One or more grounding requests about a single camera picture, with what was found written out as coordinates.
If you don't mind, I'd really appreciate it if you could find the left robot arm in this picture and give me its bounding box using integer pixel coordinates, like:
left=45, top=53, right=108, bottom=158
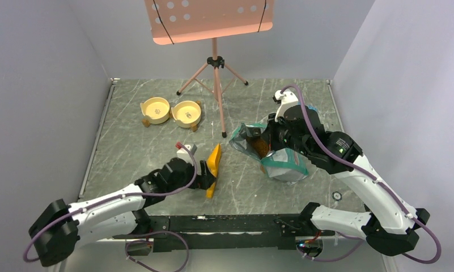
left=28, top=158, right=219, bottom=267

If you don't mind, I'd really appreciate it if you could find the cream pet bowl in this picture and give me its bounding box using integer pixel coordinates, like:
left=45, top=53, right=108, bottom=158
left=140, top=97, right=171, bottom=127
left=171, top=100, right=202, bottom=129

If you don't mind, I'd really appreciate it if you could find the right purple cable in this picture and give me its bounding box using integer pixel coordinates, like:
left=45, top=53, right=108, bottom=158
left=279, top=84, right=442, bottom=265

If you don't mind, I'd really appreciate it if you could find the yellow plastic food scoop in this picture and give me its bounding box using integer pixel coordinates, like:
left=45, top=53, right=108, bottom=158
left=206, top=143, right=222, bottom=198

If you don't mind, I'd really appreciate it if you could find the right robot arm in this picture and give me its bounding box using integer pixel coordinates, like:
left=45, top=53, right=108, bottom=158
left=262, top=105, right=430, bottom=256

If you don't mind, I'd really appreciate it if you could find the green pet food bag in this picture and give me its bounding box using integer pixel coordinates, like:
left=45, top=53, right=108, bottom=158
left=229, top=123, right=309, bottom=184

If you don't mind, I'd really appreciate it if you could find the left cream pet bowl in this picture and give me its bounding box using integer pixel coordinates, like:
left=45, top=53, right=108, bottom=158
left=140, top=97, right=171, bottom=127

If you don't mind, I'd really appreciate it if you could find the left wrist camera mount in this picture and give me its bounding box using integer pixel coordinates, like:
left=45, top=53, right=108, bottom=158
left=176, top=142, right=197, bottom=165

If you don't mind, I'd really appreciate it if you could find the small round table marker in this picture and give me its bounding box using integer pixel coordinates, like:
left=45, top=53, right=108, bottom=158
left=332, top=192, right=342, bottom=201

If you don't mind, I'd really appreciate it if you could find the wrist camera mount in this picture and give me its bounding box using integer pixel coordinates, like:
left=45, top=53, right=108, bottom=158
left=273, top=90, right=299, bottom=122
left=176, top=142, right=197, bottom=165

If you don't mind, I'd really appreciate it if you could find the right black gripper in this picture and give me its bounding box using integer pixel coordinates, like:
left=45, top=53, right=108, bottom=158
left=261, top=110, right=311, bottom=158

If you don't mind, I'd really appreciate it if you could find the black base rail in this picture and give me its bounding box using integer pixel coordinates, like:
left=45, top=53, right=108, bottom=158
left=114, top=214, right=334, bottom=253

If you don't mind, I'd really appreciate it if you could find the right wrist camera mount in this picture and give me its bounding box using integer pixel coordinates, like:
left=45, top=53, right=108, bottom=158
left=273, top=90, right=299, bottom=122

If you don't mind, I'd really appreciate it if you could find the right cream pet bowl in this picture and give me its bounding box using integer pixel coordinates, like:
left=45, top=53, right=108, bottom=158
left=171, top=100, right=202, bottom=129

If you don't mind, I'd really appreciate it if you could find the brown pet food kibble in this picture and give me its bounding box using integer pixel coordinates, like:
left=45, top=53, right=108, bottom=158
left=251, top=138, right=270, bottom=159

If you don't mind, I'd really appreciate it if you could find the purple cable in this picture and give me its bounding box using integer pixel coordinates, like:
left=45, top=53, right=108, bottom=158
left=279, top=84, right=442, bottom=265
left=23, top=144, right=198, bottom=264

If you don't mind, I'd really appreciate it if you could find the wooden bowl stand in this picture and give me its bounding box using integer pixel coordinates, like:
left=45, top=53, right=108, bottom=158
left=140, top=97, right=202, bottom=132

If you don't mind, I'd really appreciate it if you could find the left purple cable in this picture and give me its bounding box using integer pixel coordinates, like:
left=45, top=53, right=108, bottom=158
left=23, top=144, right=198, bottom=264

